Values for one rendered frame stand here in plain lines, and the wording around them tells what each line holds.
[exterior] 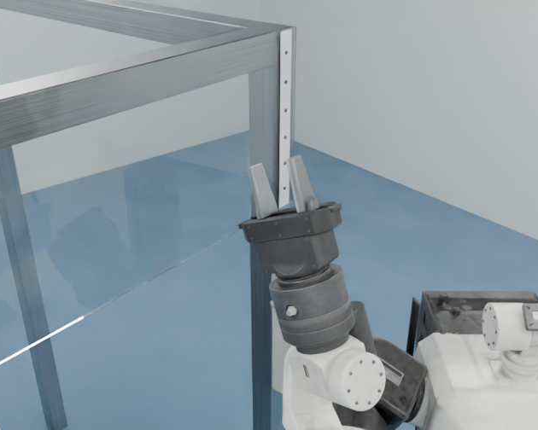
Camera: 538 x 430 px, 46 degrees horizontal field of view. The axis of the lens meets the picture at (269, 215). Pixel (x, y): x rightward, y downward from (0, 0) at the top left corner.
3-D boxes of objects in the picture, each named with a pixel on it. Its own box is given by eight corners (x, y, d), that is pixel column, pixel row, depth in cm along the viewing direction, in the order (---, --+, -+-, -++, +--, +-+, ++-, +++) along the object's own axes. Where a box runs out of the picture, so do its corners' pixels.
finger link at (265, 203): (249, 167, 72) (264, 219, 73) (264, 161, 74) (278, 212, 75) (238, 170, 73) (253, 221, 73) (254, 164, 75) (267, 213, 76)
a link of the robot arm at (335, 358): (263, 317, 76) (287, 403, 78) (316, 330, 67) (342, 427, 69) (333, 283, 82) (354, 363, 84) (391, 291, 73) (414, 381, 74)
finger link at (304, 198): (297, 154, 72) (311, 206, 73) (283, 160, 69) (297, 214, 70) (309, 152, 71) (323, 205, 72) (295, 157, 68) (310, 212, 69)
